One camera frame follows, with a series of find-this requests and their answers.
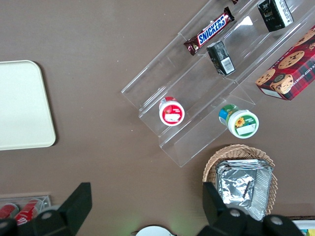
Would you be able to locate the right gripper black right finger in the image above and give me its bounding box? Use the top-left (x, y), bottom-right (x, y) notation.
top-left (202, 181), bottom-right (305, 236)

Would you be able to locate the small black carton box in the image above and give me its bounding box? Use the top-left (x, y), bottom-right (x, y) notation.
top-left (257, 0), bottom-right (295, 33)
top-left (206, 40), bottom-right (236, 76)

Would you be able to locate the green lidded yogurt cup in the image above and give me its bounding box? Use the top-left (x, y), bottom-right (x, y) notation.
top-left (218, 104), bottom-right (259, 139)

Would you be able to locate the clear acrylic stepped shelf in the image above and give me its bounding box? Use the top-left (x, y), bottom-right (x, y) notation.
top-left (120, 0), bottom-right (315, 168)

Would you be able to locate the cream plastic tray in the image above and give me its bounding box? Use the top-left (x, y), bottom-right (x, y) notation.
top-left (0, 60), bottom-right (57, 151)

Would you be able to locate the red tartan cookie box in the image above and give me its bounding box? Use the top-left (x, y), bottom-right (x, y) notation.
top-left (255, 24), bottom-right (315, 101)

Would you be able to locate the foil-wrapped pack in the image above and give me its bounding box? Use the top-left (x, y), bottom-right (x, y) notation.
top-left (216, 159), bottom-right (275, 222)
top-left (216, 165), bottom-right (258, 214)

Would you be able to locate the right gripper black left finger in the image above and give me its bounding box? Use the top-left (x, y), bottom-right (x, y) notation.
top-left (0, 182), bottom-right (93, 236)

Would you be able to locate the light wicker basket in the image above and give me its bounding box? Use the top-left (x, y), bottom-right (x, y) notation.
top-left (202, 144), bottom-right (278, 217)

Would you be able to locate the white snack tray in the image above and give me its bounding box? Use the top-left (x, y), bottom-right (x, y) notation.
top-left (292, 220), bottom-right (315, 236)

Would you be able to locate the red lidded yogurt cup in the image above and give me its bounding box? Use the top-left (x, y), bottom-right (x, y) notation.
top-left (158, 96), bottom-right (186, 127)

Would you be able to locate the clear acrylic bottle rack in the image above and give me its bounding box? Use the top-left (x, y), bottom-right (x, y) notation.
top-left (0, 195), bottom-right (52, 219)

